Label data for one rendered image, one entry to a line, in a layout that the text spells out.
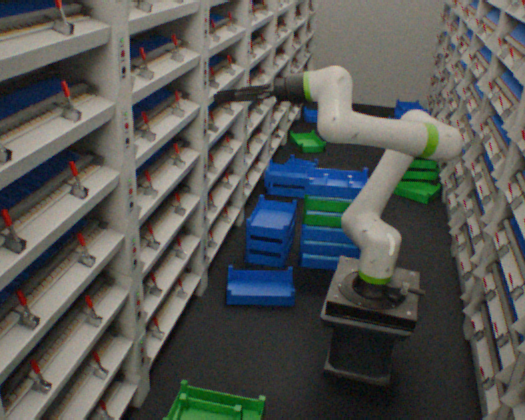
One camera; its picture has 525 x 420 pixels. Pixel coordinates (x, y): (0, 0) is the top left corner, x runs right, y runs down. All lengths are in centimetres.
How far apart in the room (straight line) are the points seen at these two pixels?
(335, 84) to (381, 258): 63
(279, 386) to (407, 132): 102
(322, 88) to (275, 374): 109
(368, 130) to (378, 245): 43
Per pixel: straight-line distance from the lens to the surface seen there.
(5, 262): 118
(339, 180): 278
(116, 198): 159
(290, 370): 220
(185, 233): 238
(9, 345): 128
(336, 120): 163
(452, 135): 188
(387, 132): 173
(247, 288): 260
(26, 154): 117
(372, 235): 193
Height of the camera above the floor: 148
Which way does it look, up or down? 26 degrees down
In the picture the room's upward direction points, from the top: 3 degrees clockwise
